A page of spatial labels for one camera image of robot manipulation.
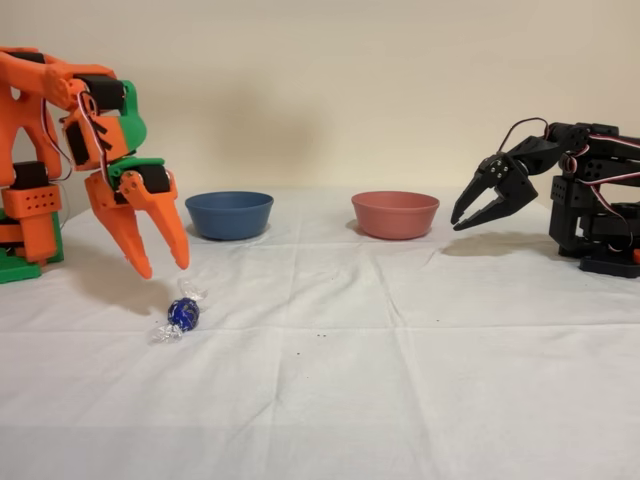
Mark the blue candy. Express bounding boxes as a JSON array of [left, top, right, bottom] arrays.
[[147, 278, 210, 346]]

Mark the blue bowl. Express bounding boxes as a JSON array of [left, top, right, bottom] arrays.
[[184, 191, 275, 240]]

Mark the pink bowl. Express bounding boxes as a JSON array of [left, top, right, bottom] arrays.
[[350, 191, 441, 240]]

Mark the white tablecloth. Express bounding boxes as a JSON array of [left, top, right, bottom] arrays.
[[0, 187, 640, 480]]

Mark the red white black gripper cable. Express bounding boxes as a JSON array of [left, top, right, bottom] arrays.
[[498, 117, 550, 152]]

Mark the thin servo cable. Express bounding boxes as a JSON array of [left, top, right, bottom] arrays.
[[78, 91, 114, 187]]

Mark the red white black arm cable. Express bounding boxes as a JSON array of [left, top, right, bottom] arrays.
[[559, 127, 640, 201]]

